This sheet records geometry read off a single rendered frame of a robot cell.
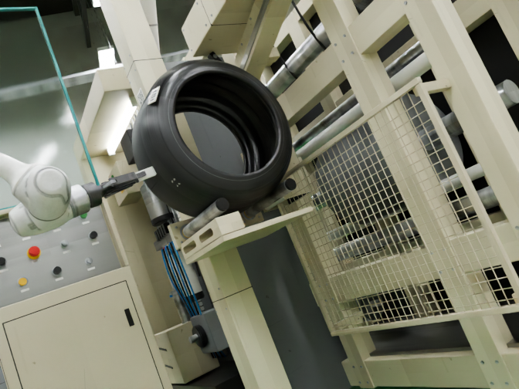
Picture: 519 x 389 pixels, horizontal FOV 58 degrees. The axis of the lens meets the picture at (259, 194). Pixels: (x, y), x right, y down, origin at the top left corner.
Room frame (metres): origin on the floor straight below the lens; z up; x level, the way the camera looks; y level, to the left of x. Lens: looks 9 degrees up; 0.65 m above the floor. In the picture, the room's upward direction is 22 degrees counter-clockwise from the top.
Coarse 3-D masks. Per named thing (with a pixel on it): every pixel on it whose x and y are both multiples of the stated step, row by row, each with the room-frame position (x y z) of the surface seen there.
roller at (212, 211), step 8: (216, 200) 1.48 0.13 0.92; (224, 200) 1.48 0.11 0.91; (208, 208) 1.53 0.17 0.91; (216, 208) 1.47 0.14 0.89; (224, 208) 1.47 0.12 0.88; (200, 216) 1.59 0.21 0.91; (208, 216) 1.54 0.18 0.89; (216, 216) 1.53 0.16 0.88; (192, 224) 1.65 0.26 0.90; (200, 224) 1.61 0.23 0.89; (184, 232) 1.74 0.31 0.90; (192, 232) 1.70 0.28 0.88
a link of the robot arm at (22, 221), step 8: (16, 208) 1.24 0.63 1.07; (24, 208) 1.24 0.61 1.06; (16, 216) 1.23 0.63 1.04; (24, 216) 1.24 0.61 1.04; (32, 216) 1.23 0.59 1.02; (64, 216) 1.29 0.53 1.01; (72, 216) 1.33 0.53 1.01; (16, 224) 1.24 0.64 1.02; (24, 224) 1.24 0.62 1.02; (32, 224) 1.25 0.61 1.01; (40, 224) 1.25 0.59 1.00; (48, 224) 1.26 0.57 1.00; (56, 224) 1.29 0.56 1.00; (16, 232) 1.27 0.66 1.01; (24, 232) 1.26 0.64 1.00; (32, 232) 1.27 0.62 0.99; (40, 232) 1.29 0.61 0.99
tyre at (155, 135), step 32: (192, 64) 1.53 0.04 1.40; (224, 64) 1.60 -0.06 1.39; (160, 96) 1.45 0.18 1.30; (192, 96) 1.79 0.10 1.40; (224, 96) 1.83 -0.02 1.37; (256, 96) 1.77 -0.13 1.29; (160, 128) 1.43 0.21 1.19; (256, 128) 1.88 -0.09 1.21; (288, 128) 1.68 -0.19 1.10; (160, 160) 1.45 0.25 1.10; (192, 160) 1.45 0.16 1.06; (256, 160) 1.89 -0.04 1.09; (288, 160) 1.68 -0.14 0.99; (160, 192) 1.58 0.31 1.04; (192, 192) 1.49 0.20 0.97; (224, 192) 1.51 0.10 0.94; (256, 192) 1.58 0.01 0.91
